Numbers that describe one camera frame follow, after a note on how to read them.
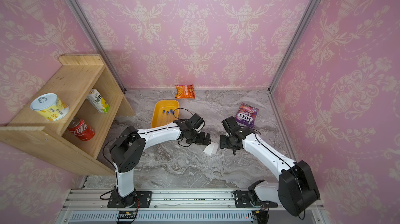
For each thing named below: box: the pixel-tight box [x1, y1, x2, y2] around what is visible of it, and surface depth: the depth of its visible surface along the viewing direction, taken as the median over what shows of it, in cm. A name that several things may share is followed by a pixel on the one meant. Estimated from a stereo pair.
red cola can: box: [67, 117, 96, 142], surface depth 68 cm
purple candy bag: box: [234, 102, 260, 129], surface depth 105 cm
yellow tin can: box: [30, 92, 70, 122], surface depth 53 cm
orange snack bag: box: [175, 84, 196, 99], surface depth 118 cm
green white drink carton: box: [86, 88, 111, 114], surface depth 78 cm
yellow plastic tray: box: [151, 99, 180, 129], surface depth 108 cm
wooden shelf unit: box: [0, 54, 136, 177], surface depth 67 cm
